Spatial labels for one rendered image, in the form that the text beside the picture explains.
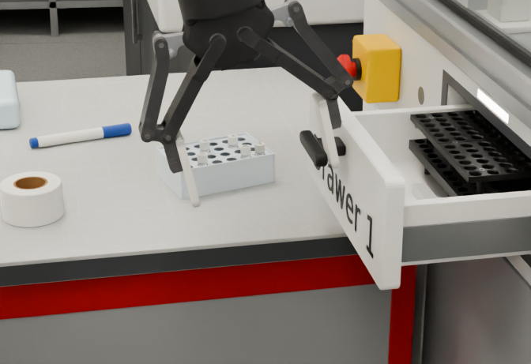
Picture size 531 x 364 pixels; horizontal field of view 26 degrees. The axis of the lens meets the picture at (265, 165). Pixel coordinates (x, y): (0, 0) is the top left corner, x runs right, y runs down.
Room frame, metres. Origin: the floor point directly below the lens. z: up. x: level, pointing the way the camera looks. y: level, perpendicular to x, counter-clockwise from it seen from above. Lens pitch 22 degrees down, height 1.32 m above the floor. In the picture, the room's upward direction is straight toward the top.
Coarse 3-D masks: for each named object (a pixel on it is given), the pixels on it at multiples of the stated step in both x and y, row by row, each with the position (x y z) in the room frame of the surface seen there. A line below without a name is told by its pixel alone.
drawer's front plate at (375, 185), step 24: (312, 120) 1.18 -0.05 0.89; (360, 144) 1.00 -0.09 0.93; (312, 168) 1.18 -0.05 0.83; (336, 168) 1.08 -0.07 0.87; (360, 168) 0.99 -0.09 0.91; (384, 168) 0.94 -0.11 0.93; (360, 192) 0.99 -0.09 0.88; (384, 192) 0.92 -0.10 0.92; (336, 216) 1.07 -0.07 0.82; (360, 216) 0.99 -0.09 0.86; (384, 216) 0.91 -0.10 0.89; (360, 240) 0.98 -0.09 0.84; (384, 240) 0.91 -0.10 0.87; (384, 264) 0.91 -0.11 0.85; (384, 288) 0.91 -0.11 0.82
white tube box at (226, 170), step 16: (192, 144) 1.34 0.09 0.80; (224, 144) 1.34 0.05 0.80; (240, 144) 1.34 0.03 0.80; (160, 160) 1.31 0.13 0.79; (192, 160) 1.29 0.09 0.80; (208, 160) 1.29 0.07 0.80; (224, 160) 1.29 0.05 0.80; (240, 160) 1.28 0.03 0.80; (256, 160) 1.29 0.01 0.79; (272, 160) 1.30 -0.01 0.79; (160, 176) 1.31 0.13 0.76; (176, 176) 1.26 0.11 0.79; (208, 176) 1.26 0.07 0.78; (224, 176) 1.27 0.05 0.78; (240, 176) 1.28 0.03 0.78; (256, 176) 1.29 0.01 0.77; (272, 176) 1.30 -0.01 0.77; (176, 192) 1.26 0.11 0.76; (208, 192) 1.26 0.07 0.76
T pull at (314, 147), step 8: (304, 136) 1.07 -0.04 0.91; (312, 136) 1.06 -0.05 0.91; (304, 144) 1.06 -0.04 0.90; (312, 144) 1.04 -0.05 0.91; (320, 144) 1.04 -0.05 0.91; (336, 144) 1.04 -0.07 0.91; (344, 144) 1.04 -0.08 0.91; (312, 152) 1.03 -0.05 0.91; (320, 152) 1.02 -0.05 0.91; (344, 152) 1.04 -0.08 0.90; (312, 160) 1.03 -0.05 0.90; (320, 160) 1.01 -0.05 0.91
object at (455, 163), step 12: (420, 120) 1.14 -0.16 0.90; (432, 120) 1.14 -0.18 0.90; (432, 132) 1.11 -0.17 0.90; (444, 132) 1.11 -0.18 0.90; (444, 144) 1.07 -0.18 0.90; (456, 144) 1.07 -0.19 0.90; (444, 156) 1.05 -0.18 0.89; (456, 156) 1.04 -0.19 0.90; (468, 156) 1.04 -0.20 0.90; (456, 168) 1.02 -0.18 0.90; (468, 168) 1.02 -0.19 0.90; (468, 180) 0.99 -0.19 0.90; (480, 180) 0.99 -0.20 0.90
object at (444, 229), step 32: (384, 128) 1.18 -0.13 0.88; (416, 128) 1.19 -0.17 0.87; (416, 160) 1.19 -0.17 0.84; (512, 192) 0.97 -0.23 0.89; (416, 224) 0.94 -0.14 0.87; (448, 224) 0.94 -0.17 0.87; (480, 224) 0.95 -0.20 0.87; (512, 224) 0.95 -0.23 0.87; (416, 256) 0.94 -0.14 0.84; (448, 256) 0.94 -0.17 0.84; (480, 256) 0.95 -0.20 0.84
